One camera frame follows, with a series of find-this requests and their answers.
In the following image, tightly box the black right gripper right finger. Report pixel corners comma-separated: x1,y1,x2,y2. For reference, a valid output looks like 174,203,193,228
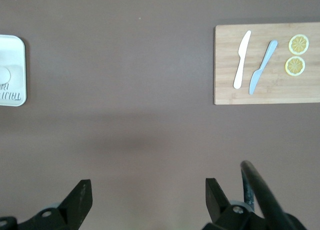
203,178,266,230

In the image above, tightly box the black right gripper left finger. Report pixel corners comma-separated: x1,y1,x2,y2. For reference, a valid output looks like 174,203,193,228
0,179,93,230

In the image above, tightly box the brown table cover mat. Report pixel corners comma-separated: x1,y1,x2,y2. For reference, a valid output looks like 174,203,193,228
0,0,320,230

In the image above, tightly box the bamboo cutting board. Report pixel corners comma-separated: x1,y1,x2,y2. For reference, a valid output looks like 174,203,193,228
213,22,320,106

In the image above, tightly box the grey plastic knife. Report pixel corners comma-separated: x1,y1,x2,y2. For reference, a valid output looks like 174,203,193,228
248,39,279,95

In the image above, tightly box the white plastic knife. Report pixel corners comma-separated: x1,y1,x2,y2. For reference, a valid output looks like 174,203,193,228
232,30,252,90

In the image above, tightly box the yellow lemon slice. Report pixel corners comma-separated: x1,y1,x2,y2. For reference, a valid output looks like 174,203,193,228
284,56,306,77
288,34,310,55

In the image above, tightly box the beige bear print tray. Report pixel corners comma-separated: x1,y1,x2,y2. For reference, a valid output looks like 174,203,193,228
0,34,27,107

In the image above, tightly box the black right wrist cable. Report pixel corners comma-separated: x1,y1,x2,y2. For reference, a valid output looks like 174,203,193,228
240,160,308,230

